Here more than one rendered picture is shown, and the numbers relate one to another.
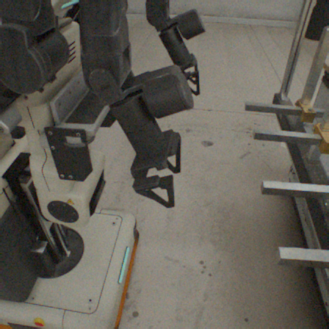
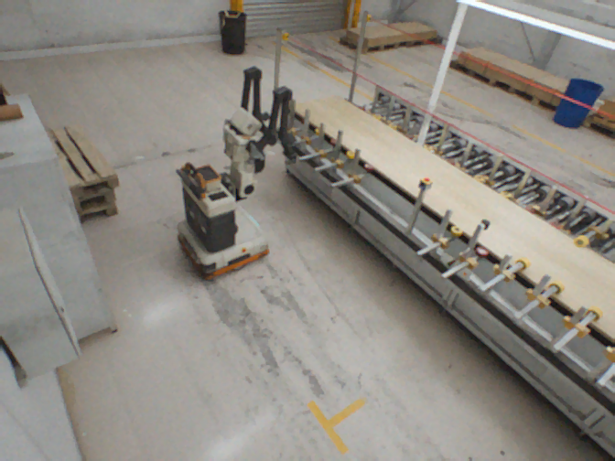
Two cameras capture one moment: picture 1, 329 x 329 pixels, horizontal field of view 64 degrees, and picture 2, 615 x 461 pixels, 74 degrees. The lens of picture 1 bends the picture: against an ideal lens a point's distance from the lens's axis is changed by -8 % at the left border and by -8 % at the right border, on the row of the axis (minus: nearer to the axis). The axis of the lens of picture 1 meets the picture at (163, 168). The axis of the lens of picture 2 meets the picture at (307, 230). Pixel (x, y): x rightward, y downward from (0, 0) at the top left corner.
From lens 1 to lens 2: 3.07 m
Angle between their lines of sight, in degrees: 36
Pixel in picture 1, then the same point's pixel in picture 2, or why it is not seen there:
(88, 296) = (253, 232)
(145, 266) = not seen: hidden behind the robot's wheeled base
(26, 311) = (236, 248)
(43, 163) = (245, 172)
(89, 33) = (284, 133)
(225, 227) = (271, 201)
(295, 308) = (320, 216)
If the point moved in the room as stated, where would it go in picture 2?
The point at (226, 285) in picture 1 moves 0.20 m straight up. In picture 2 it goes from (290, 220) to (291, 206)
